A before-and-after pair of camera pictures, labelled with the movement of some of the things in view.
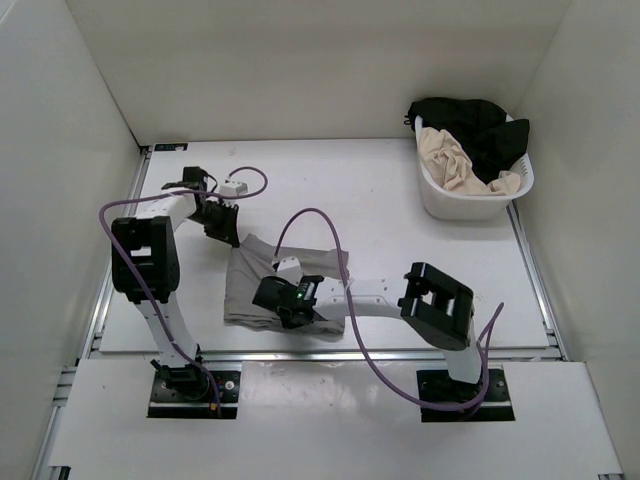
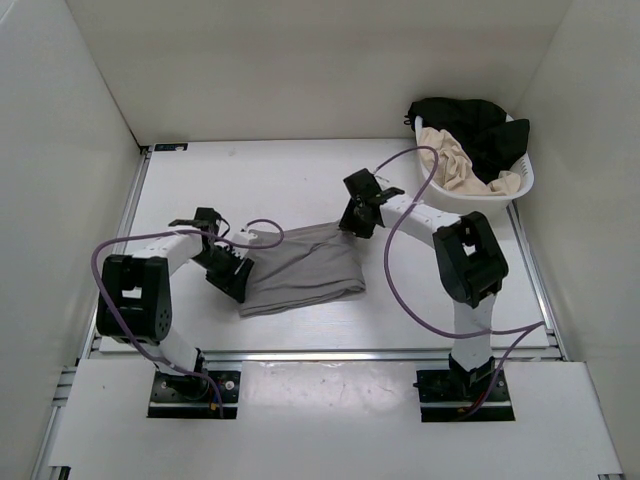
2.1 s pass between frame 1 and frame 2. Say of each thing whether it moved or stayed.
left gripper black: moved
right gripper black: moved
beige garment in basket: stayed
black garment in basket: stayed
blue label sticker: stayed
